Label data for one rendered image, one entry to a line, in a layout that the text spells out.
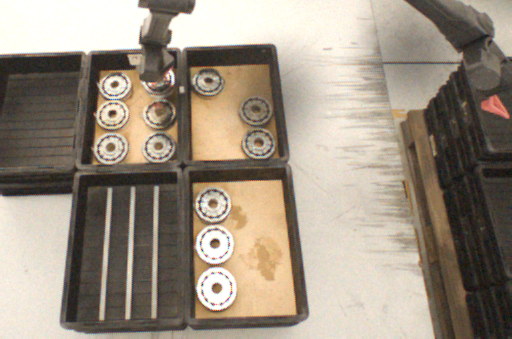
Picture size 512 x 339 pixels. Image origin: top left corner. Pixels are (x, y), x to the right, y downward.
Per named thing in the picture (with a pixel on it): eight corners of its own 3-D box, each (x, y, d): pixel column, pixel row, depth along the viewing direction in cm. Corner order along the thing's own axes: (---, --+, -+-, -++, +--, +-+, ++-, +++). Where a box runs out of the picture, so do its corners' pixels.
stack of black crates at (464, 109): (420, 109, 230) (461, 56, 191) (485, 109, 229) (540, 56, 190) (438, 192, 210) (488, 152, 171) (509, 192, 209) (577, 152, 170)
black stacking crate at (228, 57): (184, 67, 166) (182, 48, 156) (272, 63, 166) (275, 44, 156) (185, 179, 147) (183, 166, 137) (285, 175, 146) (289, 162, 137)
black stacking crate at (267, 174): (185, 180, 147) (183, 167, 137) (285, 177, 146) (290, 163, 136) (187, 327, 127) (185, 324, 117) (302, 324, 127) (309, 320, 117)
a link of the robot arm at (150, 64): (172, 26, 132) (140, 22, 130) (170, 62, 126) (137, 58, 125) (167, 50, 142) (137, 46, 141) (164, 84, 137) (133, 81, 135)
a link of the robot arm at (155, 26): (198, -18, 93) (141, -26, 92) (195, 11, 93) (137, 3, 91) (173, 27, 136) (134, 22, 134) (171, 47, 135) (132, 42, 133)
